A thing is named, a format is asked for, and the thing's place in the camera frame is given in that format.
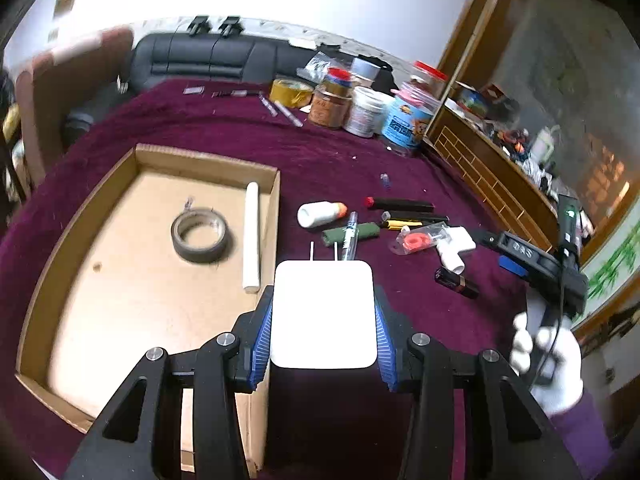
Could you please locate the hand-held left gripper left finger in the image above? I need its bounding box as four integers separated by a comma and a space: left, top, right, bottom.
62, 285, 275, 480

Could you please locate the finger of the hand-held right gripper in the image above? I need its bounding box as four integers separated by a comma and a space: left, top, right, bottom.
472, 230, 558, 268
497, 255, 538, 286

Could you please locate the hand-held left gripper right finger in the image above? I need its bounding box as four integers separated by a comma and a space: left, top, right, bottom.
374, 285, 583, 480

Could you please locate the white angled plastic adapter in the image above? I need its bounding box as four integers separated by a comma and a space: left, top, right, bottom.
435, 227, 477, 272

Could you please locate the black lipstick with gold band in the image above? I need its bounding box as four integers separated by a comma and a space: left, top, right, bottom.
434, 266, 480, 299

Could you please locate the white charger block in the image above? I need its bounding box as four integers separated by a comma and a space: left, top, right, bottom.
270, 242, 378, 370

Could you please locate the long black pen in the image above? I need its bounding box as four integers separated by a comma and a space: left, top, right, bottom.
382, 212, 449, 224

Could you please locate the red tape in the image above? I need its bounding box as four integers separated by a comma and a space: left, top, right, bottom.
390, 225, 451, 257

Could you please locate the dark green marker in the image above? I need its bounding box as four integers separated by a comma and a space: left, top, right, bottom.
321, 221, 381, 248

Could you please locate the clear pen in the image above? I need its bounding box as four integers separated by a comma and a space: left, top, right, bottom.
340, 211, 360, 261

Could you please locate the black stick with red cap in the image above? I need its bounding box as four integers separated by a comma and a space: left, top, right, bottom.
366, 196, 435, 212

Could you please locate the white bottle with orange cap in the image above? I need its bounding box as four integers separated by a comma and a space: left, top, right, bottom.
297, 201, 349, 229

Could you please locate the shallow cardboard box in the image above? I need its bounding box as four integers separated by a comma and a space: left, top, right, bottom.
15, 143, 282, 476

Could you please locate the person's right forearm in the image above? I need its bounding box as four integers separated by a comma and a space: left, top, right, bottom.
547, 392, 617, 480

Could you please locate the person's right hand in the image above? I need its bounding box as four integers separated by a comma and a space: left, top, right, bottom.
510, 310, 585, 416

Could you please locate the bamboo picture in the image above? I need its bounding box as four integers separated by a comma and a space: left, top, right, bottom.
582, 230, 640, 311

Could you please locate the wooden cabinet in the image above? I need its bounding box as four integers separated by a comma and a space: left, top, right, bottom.
425, 0, 640, 271

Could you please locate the white plastic tube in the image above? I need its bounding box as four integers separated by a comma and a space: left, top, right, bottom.
242, 182, 262, 293

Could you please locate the white jug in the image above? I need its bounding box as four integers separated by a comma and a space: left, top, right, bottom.
530, 127, 559, 162

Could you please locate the grey tape roll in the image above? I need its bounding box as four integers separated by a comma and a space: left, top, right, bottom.
171, 207, 231, 263

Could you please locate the colourful tin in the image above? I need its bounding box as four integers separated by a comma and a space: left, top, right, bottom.
457, 85, 489, 117

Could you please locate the blue label jar pink lid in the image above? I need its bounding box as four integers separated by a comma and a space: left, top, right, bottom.
382, 82, 435, 157

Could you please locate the clear jar with red lid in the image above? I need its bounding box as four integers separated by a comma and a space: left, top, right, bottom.
407, 60, 449, 101

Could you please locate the white plastic tub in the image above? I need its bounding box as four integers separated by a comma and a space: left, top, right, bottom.
344, 86, 391, 138

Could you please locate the grey round container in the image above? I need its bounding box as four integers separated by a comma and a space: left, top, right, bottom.
350, 56, 382, 87

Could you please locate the brown jar with red lid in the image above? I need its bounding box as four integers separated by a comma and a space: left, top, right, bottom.
307, 67, 353, 130

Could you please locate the yellow tape roll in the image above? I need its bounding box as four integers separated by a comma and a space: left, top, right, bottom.
270, 77, 312, 108

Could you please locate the clear plastic bag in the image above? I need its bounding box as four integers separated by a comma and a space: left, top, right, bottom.
305, 55, 331, 83

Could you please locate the black leather sofa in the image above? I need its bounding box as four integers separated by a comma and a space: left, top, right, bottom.
127, 32, 321, 96

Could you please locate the brown armchair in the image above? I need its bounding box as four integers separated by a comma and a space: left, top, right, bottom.
15, 27, 136, 186

